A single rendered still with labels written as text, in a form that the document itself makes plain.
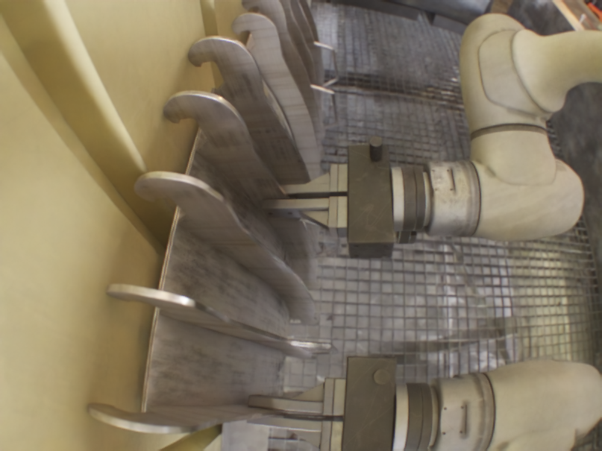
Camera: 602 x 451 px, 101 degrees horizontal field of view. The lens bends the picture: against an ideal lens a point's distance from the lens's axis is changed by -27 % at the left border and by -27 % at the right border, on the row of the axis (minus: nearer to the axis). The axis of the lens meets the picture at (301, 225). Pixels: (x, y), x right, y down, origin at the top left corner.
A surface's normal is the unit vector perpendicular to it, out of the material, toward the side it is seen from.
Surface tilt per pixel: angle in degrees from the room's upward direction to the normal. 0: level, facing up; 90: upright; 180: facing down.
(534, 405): 19
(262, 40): 90
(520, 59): 36
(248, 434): 0
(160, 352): 60
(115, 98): 90
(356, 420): 13
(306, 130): 90
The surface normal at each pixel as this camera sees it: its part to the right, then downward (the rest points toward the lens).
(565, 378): -0.04, -0.87
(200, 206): -0.07, 0.91
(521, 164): -0.29, -0.08
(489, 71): -0.91, 0.04
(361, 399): -0.18, -0.43
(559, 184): -0.11, -0.22
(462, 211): -0.18, 0.33
